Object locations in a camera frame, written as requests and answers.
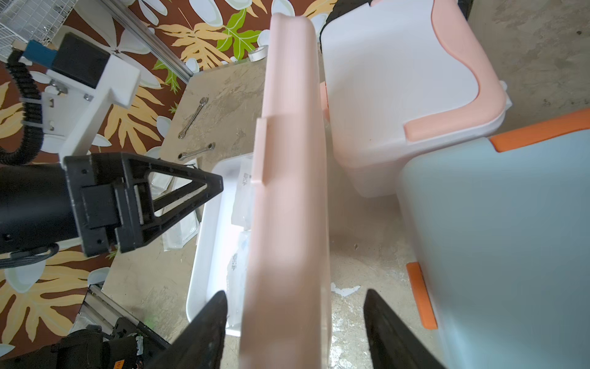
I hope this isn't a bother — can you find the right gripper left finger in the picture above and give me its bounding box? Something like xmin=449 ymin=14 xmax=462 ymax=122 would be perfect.
xmin=147 ymin=291 xmax=228 ymax=369

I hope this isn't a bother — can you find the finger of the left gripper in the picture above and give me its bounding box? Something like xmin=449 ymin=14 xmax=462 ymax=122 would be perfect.
xmin=129 ymin=155 xmax=224 ymax=250

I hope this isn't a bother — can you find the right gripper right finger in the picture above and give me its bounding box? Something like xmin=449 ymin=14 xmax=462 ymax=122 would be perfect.
xmin=364 ymin=289 xmax=444 ymax=369

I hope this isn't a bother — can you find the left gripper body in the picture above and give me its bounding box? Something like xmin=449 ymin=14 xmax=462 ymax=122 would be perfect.
xmin=62 ymin=154 xmax=138 ymax=256

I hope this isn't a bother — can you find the white tray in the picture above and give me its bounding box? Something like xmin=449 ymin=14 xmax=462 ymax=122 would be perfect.
xmin=186 ymin=154 xmax=252 ymax=321

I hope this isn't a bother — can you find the pink first aid kit box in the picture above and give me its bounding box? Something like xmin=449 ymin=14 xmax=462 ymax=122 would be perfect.
xmin=239 ymin=14 xmax=331 ymax=368

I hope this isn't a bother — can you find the blue orange first aid kit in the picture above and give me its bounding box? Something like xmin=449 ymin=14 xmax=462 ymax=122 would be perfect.
xmin=397 ymin=110 xmax=589 ymax=368

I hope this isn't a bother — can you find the white first aid kit box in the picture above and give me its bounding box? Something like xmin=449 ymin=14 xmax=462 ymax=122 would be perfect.
xmin=320 ymin=0 xmax=512 ymax=198

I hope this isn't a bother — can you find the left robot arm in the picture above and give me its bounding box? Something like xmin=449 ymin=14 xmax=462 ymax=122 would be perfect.
xmin=1 ymin=40 xmax=224 ymax=269

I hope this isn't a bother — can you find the small steel wrench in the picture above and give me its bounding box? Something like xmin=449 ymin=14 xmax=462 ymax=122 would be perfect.
xmin=178 ymin=142 xmax=216 ymax=161

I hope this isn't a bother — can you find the large steel wrench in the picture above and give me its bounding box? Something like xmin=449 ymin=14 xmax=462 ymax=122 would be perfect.
xmin=178 ymin=97 xmax=209 ymax=139

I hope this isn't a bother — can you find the clear tape roll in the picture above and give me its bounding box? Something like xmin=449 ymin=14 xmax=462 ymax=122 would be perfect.
xmin=248 ymin=46 xmax=268 ymax=62

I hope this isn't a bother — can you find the white wire basket left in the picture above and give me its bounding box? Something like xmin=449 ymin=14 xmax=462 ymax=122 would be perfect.
xmin=1 ymin=0 xmax=77 ymax=49

